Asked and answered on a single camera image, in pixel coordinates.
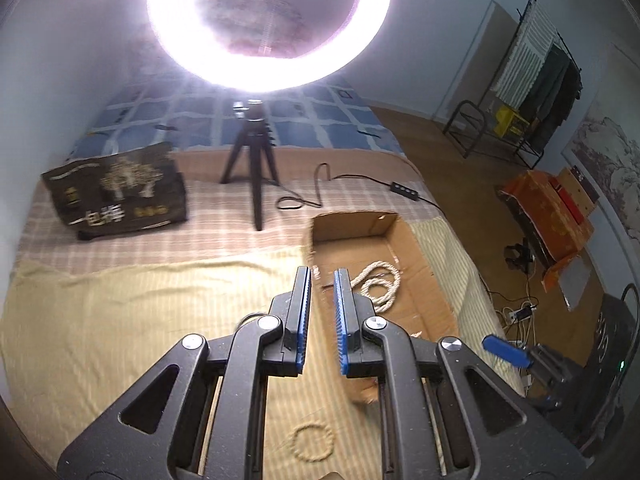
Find cream bead bracelet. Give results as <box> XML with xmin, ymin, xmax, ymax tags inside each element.
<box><xmin>290</xmin><ymin>421</ymin><xmax>336</xmax><ymax>463</ymax></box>

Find long white bead necklace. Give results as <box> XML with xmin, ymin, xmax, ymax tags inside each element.
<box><xmin>349</xmin><ymin>260</ymin><xmax>404</xmax><ymax>316</ymax></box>

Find orange cardboard box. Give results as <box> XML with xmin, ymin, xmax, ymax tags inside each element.
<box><xmin>497</xmin><ymin>170</ymin><xmax>593</xmax><ymax>292</ymax></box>

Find open cardboard box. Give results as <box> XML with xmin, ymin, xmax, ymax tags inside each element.
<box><xmin>304</xmin><ymin>210</ymin><xmax>460</xmax><ymax>406</ymax></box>

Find yellow striped bed sheet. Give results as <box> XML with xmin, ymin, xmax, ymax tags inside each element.
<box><xmin>0</xmin><ymin>216</ymin><xmax>526</xmax><ymax>480</ymax></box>

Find plaid beige bed sheet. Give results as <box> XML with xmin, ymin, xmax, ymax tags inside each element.
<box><xmin>16</xmin><ymin>148</ymin><xmax>442</xmax><ymax>274</ymax></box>

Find yellow box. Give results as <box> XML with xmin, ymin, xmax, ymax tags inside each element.
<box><xmin>494</xmin><ymin>105</ymin><xmax>529</xmax><ymax>139</ymax></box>

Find black gift bag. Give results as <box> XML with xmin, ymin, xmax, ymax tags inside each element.
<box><xmin>41</xmin><ymin>142</ymin><xmax>188</xmax><ymax>240</ymax></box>

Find hanging dark clothes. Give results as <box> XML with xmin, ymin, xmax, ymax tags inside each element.
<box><xmin>518</xmin><ymin>44</ymin><xmax>582</xmax><ymax>152</ymax></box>

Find black metal clothes rack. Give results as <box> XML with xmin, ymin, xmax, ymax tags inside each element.
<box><xmin>442</xmin><ymin>0</ymin><xmax>582</xmax><ymax>169</ymax></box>

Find black tripod stand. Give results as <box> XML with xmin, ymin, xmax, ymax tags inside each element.
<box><xmin>220</xmin><ymin>100</ymin><xmax>280</xmax><ymax>231</ymax></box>

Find blue patterned blanket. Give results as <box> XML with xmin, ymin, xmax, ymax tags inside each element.
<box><xmin>70</xmin><ymin>73</ymin><xmax>402</xmax><ymax>159</ymax></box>

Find hanging white striped cloth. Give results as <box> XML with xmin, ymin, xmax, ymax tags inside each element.
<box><xmin>491</xmin><ymin>0</ymin><xmax>558</xmax><ymax>108</ymax></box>

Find white power strip cables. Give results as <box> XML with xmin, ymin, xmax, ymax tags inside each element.
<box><xmin>479</xmin><ymin>238</ymin><xmax>544</xmax><ymax>348</ymax></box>

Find black cable with controller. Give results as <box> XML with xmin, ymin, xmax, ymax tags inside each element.
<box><xmin>275</xmin><ymin>161</ymin><xmax>446</xmax><ymax>214</ymax></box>

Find bright ring light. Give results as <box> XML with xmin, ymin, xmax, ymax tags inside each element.
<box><xmin>146</xmin><ymin>0</ymin><xmax>390</xmax><ymax>94</ymax></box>

